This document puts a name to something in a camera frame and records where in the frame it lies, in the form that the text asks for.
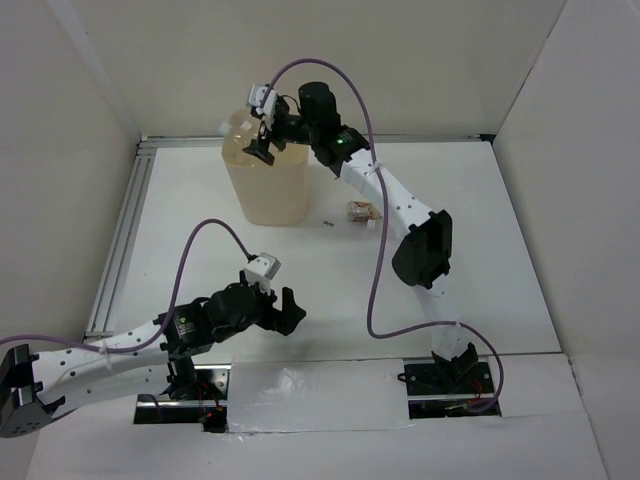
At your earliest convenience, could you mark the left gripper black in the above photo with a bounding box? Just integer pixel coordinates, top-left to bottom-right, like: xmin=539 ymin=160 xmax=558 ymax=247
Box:
xmin=214 ymin=269 xmax=306 ymax=342

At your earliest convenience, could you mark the small bottle red cap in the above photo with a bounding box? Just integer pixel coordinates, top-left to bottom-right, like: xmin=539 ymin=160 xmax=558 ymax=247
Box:
xmin=346 ymin=201 xmax=383 ymax=223

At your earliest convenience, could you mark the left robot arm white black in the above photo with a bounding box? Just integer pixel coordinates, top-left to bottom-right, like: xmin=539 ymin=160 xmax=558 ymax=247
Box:
xmin=1 ymin=282 xmax=306 ymax=438

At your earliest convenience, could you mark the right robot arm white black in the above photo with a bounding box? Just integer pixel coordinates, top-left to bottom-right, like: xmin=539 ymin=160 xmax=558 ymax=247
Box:
xmin=243 ymin=82 xmax=453 ymax=329

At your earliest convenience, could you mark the beige plastic bin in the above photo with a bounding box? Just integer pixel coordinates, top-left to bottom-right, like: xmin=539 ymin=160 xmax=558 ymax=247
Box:
xmin=219 ymin=107 xmax=309 ymax=228

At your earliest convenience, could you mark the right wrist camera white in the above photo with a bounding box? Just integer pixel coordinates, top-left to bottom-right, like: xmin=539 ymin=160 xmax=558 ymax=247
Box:
xmin=247 ymin=83 xmax=278 ymax=129

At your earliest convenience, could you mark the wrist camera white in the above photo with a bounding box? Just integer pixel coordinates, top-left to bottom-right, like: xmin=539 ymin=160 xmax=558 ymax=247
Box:
xmin=243 ymin=252 xmax=281 ymax=295
xmin=247 ymin=83 xmax=278 ymax=129

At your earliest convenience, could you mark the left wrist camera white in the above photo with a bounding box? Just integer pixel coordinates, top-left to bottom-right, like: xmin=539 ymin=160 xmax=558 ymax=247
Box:
xmin=243 ymin=252 xmax=281 ymax=295

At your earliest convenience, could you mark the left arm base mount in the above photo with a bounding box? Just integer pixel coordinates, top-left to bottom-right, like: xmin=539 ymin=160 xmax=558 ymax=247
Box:
xmin=133 ymin=359 xmax=231 ymax=434

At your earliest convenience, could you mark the aluminium frame rail back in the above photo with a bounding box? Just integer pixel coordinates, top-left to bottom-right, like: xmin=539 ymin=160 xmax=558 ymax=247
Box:
xmin=138 ymin=134 xmax=496 ymax=149

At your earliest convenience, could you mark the aluminium frame rail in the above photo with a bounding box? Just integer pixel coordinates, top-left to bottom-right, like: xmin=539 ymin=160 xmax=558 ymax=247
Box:
xmin=84 ymin=141 xmax=156 ymax=343
xmin=138 ymin=134 xmax=496 ymax=149

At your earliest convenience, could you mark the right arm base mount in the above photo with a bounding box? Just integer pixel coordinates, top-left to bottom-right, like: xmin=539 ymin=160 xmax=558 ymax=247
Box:
xmin=396 ymin=342 xmax=501 ymax=420

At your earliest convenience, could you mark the aluminium frame rail left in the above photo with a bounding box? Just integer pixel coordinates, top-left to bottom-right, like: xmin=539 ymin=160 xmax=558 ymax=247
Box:
xmin=84 ymin=141 xmax=156 ymax=343

